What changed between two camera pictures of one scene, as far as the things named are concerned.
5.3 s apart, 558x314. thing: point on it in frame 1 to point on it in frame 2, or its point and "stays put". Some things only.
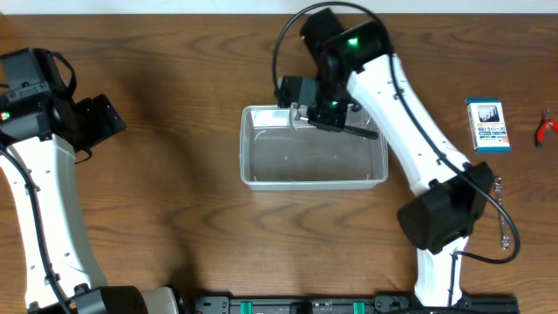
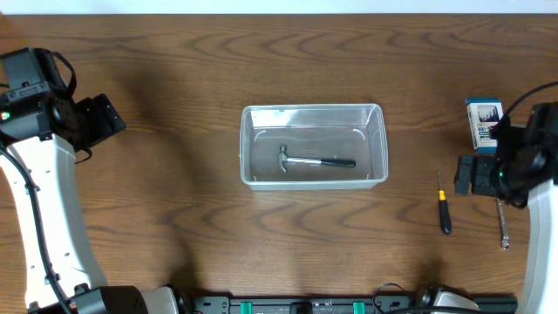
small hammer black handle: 347,129 to 284,160
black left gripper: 103,116 stays put
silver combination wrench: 499,185 stays put
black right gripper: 316,116 to 481,183
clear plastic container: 275,156 stays put
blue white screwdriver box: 487,126 stays put
